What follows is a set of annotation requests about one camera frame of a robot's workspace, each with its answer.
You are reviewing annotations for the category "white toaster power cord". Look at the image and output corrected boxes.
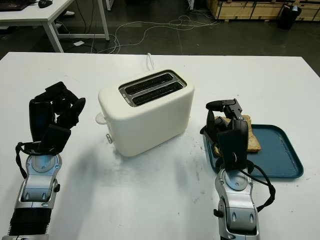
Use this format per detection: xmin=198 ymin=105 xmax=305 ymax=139
xmin=146 ymin=52 xmax=156 ymax=71

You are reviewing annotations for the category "black trash bin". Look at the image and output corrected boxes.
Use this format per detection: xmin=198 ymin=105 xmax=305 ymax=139
xmin=277 ymin=4 xmax=303 ymax=30

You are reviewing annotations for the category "white two-slot toaster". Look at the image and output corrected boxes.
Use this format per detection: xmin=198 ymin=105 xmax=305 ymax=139
xmin=94 ymin=69 xmax=196 ymax=158

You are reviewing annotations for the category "blue plastic tray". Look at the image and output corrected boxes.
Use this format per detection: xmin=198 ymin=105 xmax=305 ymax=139
xmin=199 ymin=124 xmax=305 ymax=179

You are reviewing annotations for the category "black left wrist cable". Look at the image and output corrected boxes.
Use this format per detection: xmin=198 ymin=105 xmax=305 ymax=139
xmin=14 ymin=141 xmax=42 ymax=180

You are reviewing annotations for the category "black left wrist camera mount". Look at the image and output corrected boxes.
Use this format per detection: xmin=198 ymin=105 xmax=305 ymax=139
xmin=34 ymin=124 xmax=72 ymax=156

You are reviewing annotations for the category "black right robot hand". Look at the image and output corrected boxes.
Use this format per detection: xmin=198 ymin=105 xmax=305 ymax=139
xmin=204 ymin=98 xmax=252 ymax=161

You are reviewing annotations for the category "wooden crate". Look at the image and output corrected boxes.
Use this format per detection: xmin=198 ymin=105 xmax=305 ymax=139
xmin=206 ymin=0 xmax=320 ymax=22

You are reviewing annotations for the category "white office desk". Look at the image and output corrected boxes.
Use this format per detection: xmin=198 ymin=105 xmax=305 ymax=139
xmin=0 ymin=0 xmax=111 ymax=53

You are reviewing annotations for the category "white toaster lever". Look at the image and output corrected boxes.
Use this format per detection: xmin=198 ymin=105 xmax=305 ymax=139
xmin=94 ymin=112 xmax=108 ymax=125

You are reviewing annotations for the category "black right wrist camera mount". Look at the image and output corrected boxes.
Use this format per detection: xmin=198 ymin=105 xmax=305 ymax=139
xmin=216 ymin=129 xmax=248 ymax=173

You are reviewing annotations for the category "black laptop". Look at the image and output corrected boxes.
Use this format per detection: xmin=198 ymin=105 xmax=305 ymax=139
xmin=0 ymin=0 xmax=31 ymax=12

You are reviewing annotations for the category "toasted bread slice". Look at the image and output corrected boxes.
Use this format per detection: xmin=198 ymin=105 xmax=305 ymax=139
xmin=212 ymin=114 xmax=262 ymax=157

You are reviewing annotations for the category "white floor cable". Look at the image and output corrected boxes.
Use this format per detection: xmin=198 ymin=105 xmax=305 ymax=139
xmin=96 ymin=14 xmax=221 ymax=55

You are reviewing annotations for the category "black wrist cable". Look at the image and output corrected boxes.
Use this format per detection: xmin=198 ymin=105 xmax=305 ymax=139
xmin=14 ymin=141 xmax=42 ymax=180
xmin=239 ymin=159 xmax=276 ymax=213

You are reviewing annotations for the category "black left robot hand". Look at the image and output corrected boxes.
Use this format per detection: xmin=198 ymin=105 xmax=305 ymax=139
xmin=28 ymin=81 xmax=86 ymax=151

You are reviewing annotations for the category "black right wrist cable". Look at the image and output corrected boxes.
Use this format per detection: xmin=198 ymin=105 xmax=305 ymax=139
xmin=239 ymin=159 xmax=276 ymax=213

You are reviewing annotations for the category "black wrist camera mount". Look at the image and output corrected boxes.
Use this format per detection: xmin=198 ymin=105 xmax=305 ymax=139
xmin=34 ymin=124 xmax=72 ymax=156
xmin=216 ymin=129 xmax=248 ymax=173

